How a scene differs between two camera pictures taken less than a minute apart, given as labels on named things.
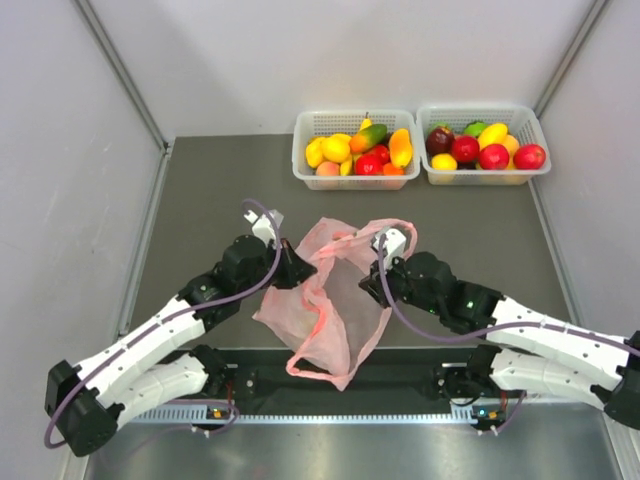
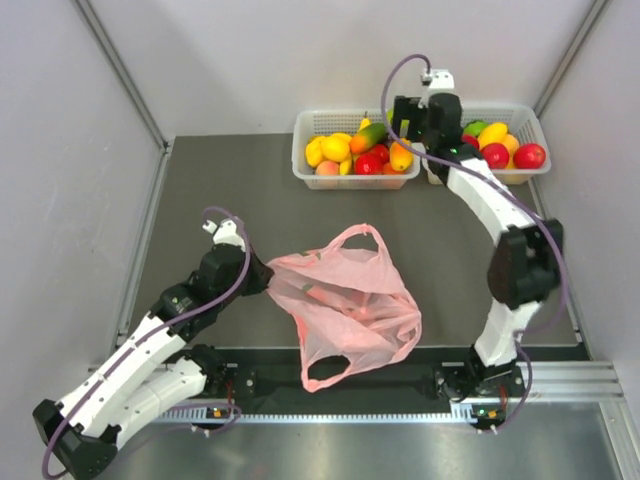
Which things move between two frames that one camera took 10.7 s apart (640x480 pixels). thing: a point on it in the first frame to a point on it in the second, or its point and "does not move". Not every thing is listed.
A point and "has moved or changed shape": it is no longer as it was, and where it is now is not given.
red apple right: [529, 156] does not move
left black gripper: [296, 269] to [262, 275]
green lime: [475, 128] does not move
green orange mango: [368, 137] does not move
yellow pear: [367, 122] does not move
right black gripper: [374, 285] to [407, 109]
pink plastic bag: [335, 321] has moved or changed shape
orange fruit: [400, 147] does not move
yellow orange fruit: [335, 148] does not move
